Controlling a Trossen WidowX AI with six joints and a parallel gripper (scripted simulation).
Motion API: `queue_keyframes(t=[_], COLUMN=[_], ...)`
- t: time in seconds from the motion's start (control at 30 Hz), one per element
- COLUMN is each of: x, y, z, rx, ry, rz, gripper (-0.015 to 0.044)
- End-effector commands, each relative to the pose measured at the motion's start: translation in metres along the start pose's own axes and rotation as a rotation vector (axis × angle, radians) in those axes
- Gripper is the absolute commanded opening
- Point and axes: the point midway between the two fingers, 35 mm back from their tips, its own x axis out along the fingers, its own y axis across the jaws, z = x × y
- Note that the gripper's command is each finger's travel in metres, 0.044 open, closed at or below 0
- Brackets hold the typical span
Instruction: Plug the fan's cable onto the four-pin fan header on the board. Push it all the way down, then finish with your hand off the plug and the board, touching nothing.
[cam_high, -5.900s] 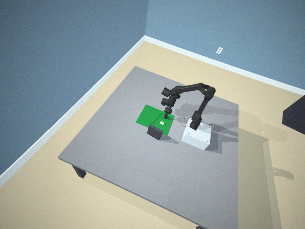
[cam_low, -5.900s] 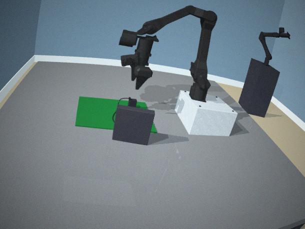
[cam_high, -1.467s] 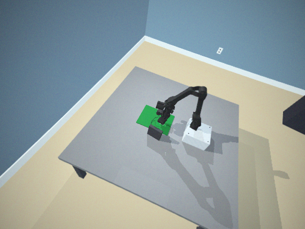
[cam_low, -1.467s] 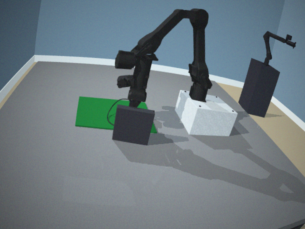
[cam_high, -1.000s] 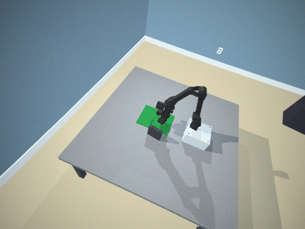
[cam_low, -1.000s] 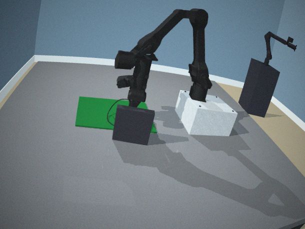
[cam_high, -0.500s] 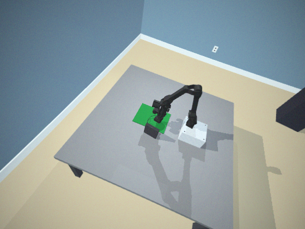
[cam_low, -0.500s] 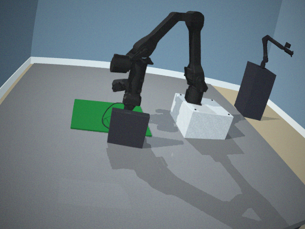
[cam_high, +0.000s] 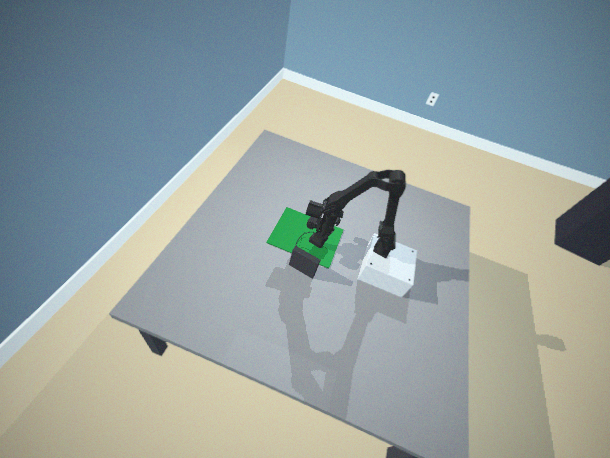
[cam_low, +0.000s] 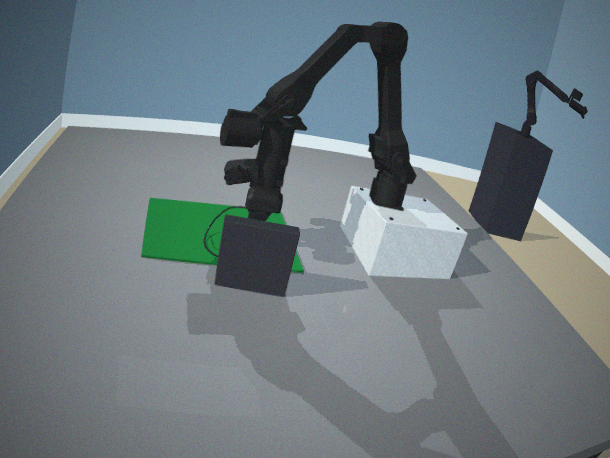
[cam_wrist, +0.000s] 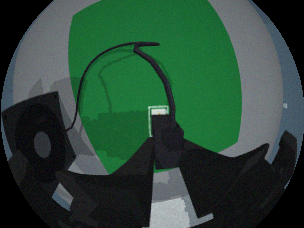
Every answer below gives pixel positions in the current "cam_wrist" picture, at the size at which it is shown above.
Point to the green circuit board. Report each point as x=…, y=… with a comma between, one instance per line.
x=120, y=90

